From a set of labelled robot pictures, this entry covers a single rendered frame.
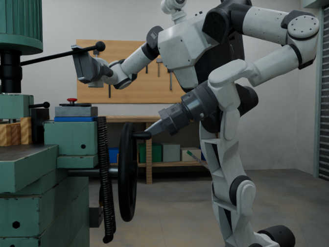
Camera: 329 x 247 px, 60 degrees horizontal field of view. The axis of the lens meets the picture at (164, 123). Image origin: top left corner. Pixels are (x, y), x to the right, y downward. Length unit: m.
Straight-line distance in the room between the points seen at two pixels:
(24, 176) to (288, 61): 0.70
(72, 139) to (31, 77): 3.70
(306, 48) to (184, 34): 0.43
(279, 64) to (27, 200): 0.71
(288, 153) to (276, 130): 0.42
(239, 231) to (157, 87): 3.13
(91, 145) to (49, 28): 3.80
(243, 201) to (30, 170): 0.93
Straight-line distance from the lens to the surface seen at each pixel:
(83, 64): 1.06
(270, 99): 4.79
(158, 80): 4.26
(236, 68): 0.81
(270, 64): 0.84
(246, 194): 1.33
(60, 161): 0.79
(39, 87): 4.43
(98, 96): 4.24
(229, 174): 1.30
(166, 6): 1.21
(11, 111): 0.91
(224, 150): 1.22
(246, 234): 1.47
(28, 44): 0.89
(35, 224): 0.73
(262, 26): 0.95
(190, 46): 1.08
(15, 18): 0.89
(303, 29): 0.87
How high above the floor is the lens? 1.00
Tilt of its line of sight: 3 degrees down
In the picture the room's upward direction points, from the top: straight up
